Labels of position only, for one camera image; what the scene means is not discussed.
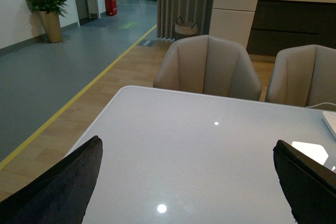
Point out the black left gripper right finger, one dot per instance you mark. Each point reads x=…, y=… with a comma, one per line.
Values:
x=308, y=186

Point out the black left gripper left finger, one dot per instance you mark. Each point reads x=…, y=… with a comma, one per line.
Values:
x=62, y=193

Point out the white desk lamp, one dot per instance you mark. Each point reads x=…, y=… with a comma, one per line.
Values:
x=328, y=118

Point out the beige chair right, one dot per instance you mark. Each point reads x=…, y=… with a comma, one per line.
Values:
x=304, y=76

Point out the beige chair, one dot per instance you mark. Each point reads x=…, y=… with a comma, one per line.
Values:
x=209, y=65
x=304, y=76

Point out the beige chair left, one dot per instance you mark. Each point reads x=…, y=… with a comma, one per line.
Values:
x=209, y=65

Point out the dark cabinet counter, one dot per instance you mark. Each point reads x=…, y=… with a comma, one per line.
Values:
x=280, y=24

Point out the green potted plant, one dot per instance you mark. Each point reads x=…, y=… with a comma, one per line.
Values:
x=49, y=12

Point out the red bin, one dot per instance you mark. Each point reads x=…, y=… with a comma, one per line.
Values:
x=111, y=7

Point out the woven basket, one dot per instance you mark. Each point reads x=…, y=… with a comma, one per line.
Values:
x=184, y=29

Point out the gray curtain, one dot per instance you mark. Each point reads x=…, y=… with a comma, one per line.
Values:
x=191, y=11

